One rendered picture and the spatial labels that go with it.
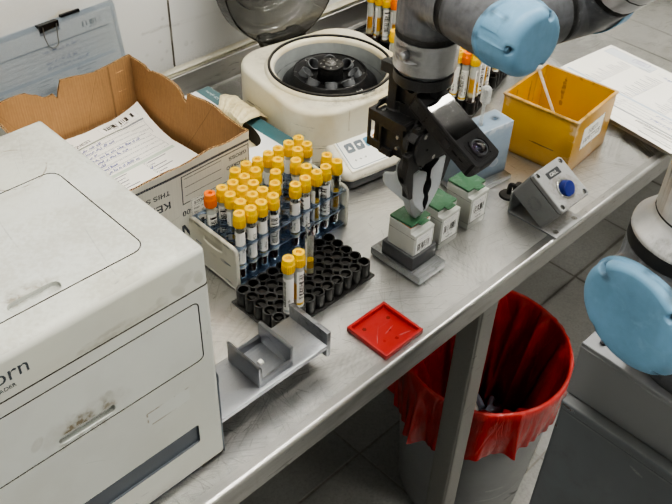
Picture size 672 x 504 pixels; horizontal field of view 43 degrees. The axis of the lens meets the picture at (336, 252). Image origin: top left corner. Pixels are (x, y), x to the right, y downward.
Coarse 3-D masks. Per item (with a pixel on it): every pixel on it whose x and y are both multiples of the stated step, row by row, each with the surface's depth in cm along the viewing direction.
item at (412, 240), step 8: (392, 224) 112; (400, 224) 111; (424, 224) 112; (432, 224) 112; (392, 232) 113; (400, 232) 112; (408, 232) 111; (416, 232) 111; (424, 232) 111; (432, 232) 113; (392, 240) 114; (400, 240) 113; (408, 240) 111; (416, 240) 111; (424, 240) 112; (400, 248) 113; (408, 248) 112; (416, 248) 112; (424, 248) 114
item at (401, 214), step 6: (396, 210) 112; (402, 210) 112; (396, 216) 111; (402, 216) 111; (408, 216) 111; (420, 216) 111; (426, 216) 111; (402, 222) 111; (408, 222) 110; (414, 222) 110; (420, 222) 110; (426, 222) 110
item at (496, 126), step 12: (492, 120) 126; (504, 120) 127; (492, 132) 125; (504, 132) 127; (504, 144) 129; (504, 156) 130; (456, 168) 126; (492, 168) 130; (504, 168) 132; (444, 180) 130; (492, 180) 130; (504, 180) 131
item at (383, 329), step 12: (372, 312) 108; (384, 312) 109; (396, 312) 108; (360, 324) 107; (372, 324) 107; (384, 324) 107; (396, 324) 107; (408, 324) 107; (360, 336) 105; (372, 336) 106; (384, 336) 106; (396, 336) 106; (408, 336) 105; (372, 348) 104; (384, 348) 104; (396, 348) 103
